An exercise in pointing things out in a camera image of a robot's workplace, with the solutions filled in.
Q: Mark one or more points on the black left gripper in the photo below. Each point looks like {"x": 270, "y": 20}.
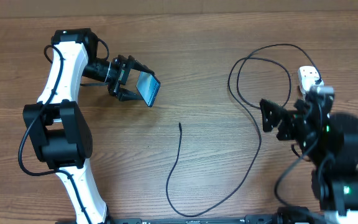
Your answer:
{"x": 123, "y": 94}

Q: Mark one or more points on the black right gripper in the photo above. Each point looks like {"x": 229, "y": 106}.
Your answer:
{"x": 288, "y": 124}

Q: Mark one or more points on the blue Samsung Galaxy smartphone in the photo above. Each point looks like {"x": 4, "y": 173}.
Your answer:
{"x": 148, "y": 86}

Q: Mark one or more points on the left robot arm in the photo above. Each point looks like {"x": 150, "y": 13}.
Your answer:
{"x": 57, "y": 128}

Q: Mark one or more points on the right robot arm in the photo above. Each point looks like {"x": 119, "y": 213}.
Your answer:
{"x": 330, "y": 141}

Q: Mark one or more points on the white charger plug adapter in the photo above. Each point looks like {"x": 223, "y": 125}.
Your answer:
{"x": 307, "y": 82}

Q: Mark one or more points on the white power strip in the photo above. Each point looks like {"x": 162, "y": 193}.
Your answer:
{"x": 307, "y": 71}

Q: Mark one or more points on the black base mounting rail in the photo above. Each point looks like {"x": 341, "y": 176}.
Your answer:
{"x": 248, "y": 219}

